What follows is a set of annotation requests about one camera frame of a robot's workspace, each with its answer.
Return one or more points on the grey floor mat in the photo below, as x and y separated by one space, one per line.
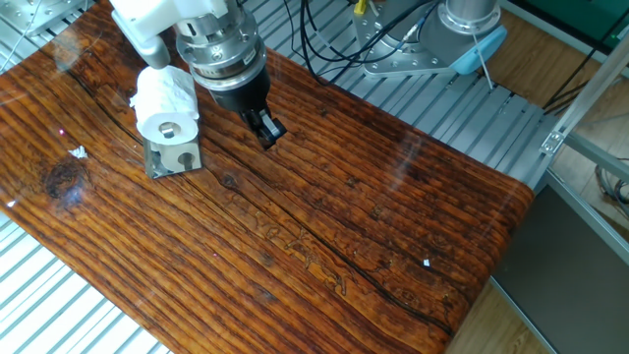
565 295

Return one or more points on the wood-grain table cover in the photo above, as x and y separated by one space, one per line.
295 196

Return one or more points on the metal roll holder base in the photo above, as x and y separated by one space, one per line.
164 167

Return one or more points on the white zip tie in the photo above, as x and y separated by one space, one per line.
482 61

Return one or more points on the green workbench top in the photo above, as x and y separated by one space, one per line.
580 15

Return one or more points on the perforated aluminium plate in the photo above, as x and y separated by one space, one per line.
29 12

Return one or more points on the white toilet paper roll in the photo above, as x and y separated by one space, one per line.
162 98

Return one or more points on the white tissue scrap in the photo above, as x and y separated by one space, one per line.
78 153

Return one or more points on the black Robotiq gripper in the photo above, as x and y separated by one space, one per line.
243 93

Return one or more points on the aluminium frame rail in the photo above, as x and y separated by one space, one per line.
589 221
599 155

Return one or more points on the aluminium frame post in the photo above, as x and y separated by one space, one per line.
585 98

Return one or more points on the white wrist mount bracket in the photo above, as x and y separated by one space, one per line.
147 19

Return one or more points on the yellow clip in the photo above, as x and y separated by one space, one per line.
360 7

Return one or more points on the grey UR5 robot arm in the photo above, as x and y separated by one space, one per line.
442 39

